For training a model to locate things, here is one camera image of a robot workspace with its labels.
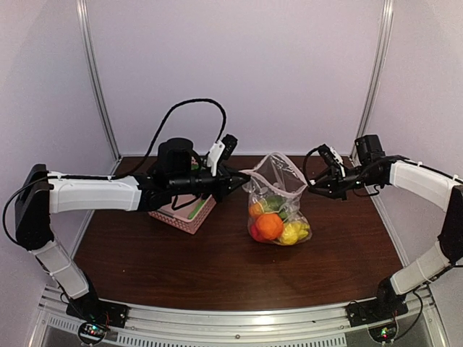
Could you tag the green toy watermelon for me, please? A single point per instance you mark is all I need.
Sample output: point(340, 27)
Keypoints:
point(273, 203)

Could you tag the green toy cucumber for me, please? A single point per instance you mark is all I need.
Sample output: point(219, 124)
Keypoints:
point(195, 211)

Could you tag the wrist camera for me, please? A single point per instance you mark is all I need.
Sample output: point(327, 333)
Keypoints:
point(221, 150)
point(333, 161)

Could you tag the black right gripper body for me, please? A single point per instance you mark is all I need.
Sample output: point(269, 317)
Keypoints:
point(339, 185)

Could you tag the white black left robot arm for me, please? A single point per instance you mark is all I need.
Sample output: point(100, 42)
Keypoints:
point(45, 193)

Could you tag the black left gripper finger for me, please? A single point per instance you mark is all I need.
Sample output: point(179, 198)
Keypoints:
point(227, 189)
point(238, 177)

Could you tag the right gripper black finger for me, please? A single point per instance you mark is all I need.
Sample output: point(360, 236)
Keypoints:
point(322, 192)
point(321, 182)

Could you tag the aluminium front rail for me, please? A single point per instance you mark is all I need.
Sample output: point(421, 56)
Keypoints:
point(325, 325)

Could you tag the aluminium corner post left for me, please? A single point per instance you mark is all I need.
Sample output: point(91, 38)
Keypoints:
point(95, 81)

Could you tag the yellow toy lemon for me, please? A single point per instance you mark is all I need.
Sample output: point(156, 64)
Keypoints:
point(294, 232)

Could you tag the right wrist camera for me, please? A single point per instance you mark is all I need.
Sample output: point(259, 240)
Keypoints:
point(333, 161)

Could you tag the red toy apple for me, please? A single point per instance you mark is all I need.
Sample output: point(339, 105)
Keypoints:
point(255, 234)

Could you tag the orange toy orange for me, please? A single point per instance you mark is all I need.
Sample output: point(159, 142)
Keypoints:
point(270, 226)

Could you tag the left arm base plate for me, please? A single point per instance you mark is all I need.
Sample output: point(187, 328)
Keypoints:
point(98, 311)

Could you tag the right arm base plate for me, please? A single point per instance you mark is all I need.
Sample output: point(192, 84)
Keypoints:
point(372, 311)

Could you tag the clear dotted zip top bag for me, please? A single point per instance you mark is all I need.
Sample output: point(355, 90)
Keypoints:
point(274, 192)

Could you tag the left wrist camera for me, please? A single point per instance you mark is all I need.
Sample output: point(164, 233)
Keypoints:
point(221, 150)

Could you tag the pink perforated plastic basket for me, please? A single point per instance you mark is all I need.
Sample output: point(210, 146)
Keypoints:
point(185, 213)

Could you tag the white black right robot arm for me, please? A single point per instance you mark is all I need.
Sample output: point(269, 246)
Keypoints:
point(425, 214)

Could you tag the left round circuit board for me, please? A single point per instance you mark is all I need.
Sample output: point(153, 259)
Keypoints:
point(91, 333)

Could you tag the aluminium corner post right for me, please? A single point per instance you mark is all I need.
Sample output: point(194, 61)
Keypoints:
point(383, 41)

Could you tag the round circuit board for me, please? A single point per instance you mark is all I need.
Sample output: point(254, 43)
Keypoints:
point(383, 333)
point(91, 333)

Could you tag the aluminium corner post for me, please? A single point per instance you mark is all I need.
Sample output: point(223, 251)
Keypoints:
point(383, 41)
point(95, 81)

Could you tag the right round circuit board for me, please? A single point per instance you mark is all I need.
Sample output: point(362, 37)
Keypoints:
point(383, 333)

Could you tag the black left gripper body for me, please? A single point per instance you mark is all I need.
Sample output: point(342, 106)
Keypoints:
point(182, 183)

